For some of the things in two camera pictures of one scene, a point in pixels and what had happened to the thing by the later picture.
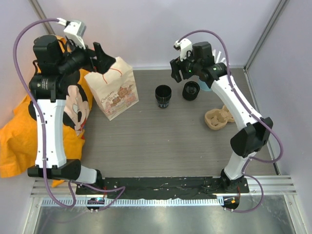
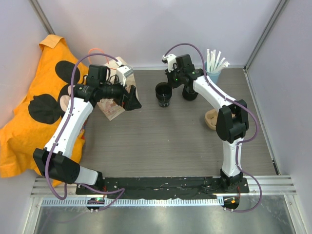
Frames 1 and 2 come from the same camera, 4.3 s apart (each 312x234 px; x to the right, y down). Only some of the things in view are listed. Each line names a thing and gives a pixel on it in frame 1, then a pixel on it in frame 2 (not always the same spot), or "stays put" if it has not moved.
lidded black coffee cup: (190, 90) stays put
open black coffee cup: (163, 93) stays put
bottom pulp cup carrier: (216, 119) stays put
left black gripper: (104, 62) to (128, 101)
